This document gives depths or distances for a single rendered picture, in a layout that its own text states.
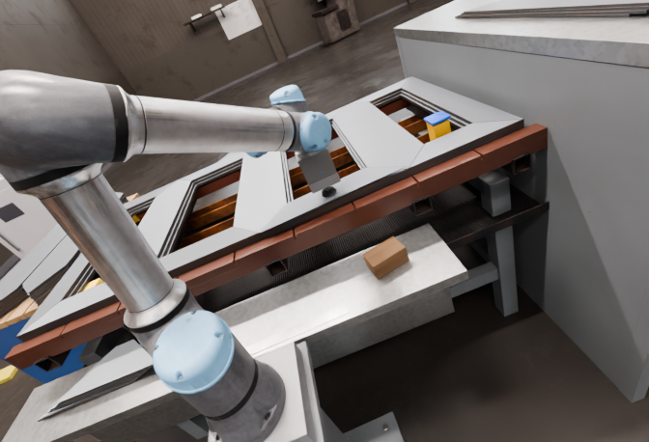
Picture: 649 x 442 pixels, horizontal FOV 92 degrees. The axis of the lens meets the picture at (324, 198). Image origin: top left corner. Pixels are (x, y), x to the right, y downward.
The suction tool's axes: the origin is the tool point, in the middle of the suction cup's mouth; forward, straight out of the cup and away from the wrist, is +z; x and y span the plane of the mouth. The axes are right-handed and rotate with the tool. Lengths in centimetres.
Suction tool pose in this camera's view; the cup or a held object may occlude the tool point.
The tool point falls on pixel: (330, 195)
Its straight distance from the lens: 89.4
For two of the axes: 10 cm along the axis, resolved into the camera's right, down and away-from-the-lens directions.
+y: -9.1, 4.1, 0.2
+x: 2.0, 4.8, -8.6
